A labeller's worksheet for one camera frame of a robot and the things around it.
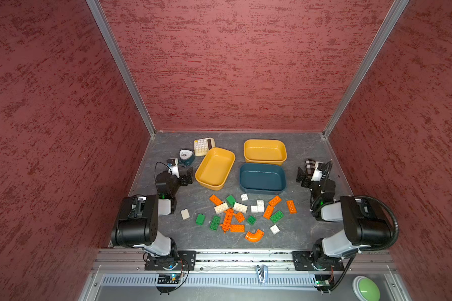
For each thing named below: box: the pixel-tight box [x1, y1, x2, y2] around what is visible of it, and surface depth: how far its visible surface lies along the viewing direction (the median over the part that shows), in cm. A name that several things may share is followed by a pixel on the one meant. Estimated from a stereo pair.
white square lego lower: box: [269, 223, 280, 235], surface depth 84 cm
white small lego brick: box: [180, 208, 191, 221], surface depth 87 cm
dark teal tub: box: [239, 163, 287, 196], surface depth 101 cm
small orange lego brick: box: [234, 211, 245, 223], surface depth 86 cm
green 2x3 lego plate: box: [269, 210, 285, 224], surface depth 87 cm
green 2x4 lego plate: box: [209, 215, 221, 231], surface depth 85 cm
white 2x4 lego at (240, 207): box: [232, 201, 248, 214], surface depth 89 cm
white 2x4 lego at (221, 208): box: [214, 201, 229, 215], surface depth 89 cm
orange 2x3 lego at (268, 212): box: [263, 205, 275, 220], surface depth 89 cm
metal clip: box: [256, 264, 269, 284], surface depth 72 cm
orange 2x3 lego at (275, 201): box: [268, 195, 282, 207], surface depth 93 cm
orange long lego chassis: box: [219, 207, 236, 234], surface depth 87 cm
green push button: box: [352, 275, 382, 301], surface depth 68 cm
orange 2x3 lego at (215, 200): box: [209, 194, 223, 206], surface depth 93 cm
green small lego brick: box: [195, 213, 206, 226], surface depth 85 cm
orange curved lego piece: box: [244, 228, 265, 243], surface depth 82 cm
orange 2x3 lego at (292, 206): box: [286, 199, 298, 214], surface depth 91 cm
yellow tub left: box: [194, 147, 237, 191], surface depth 105 cm
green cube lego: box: [226, 194, 237, 208], surface depth 90 cm
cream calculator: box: [193, 137, 216, 157], surface depth 113 cm
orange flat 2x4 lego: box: [230, 223, 245, 233], surface depth 84 cm
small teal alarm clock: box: [178, 148, 196, 166], surface depth 105 cm
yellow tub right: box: [243, 139, 288, 167], surface depth 112 cm
